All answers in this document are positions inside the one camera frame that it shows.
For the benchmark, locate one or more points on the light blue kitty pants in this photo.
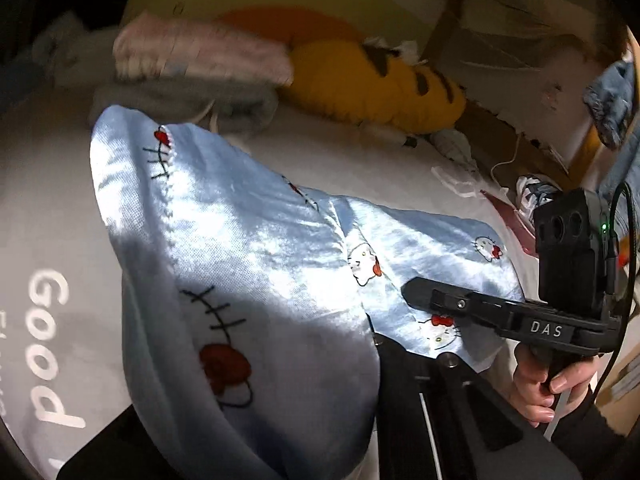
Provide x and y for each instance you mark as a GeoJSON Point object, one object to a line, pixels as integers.
{"type": "Point", "coordinates": [250, 303]}

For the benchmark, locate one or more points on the hanging denim garment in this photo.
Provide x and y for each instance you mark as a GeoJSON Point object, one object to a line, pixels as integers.
{"type": "Point", "coordinates": [610, 101]}

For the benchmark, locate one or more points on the wooden bed frame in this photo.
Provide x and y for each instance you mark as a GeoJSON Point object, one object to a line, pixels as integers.
{"type": "Point", "coordinates": [527, 61]}

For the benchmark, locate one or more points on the grey cloth beside pillow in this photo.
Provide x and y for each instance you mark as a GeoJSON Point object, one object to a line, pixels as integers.
{"type": "Point", "coordinates": [453, 145]}

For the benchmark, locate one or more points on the red tablet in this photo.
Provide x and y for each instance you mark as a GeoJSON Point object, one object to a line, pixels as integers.
{"type": "Point", "coordinates": [514, 223]}

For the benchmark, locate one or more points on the white black patterned clothes pile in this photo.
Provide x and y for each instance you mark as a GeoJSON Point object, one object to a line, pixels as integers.
{"type": "Point", "coordinates": [532, 192]}

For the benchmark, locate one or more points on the folded pink patterned garment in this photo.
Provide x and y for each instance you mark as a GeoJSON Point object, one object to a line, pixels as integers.
{"type": "Point", "coordinates": [153, 47]}

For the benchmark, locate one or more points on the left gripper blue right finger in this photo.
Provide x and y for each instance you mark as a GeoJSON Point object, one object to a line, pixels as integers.
{"type": "Point", "coordinates": [438, 419]}

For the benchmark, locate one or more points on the folded grey sweatpants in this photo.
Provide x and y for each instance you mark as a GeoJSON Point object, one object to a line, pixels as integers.
{"type": "Point", "coordinates": [223, 106]}

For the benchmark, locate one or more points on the yellow tiger-striped plush pillow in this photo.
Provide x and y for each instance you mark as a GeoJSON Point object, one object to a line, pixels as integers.
{"type": "Point", "coordinates": [357, 83]}

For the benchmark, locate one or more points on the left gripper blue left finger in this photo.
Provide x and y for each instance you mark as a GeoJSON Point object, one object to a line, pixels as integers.
{"type": "Point", "coordinates": [121, 450]}

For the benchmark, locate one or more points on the orange pillow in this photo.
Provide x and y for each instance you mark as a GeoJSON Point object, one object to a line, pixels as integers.
{"type": "Point", "coordinates": [290, 25]}

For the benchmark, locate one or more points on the person right hand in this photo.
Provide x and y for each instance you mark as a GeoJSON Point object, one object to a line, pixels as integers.
{"type": "Point", "coordinates": [533, 390]}

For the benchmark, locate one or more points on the grey-blue crumpled blanket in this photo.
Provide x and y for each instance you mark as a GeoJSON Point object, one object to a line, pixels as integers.
{"type": "Point", "coordinates": [72, 57]}

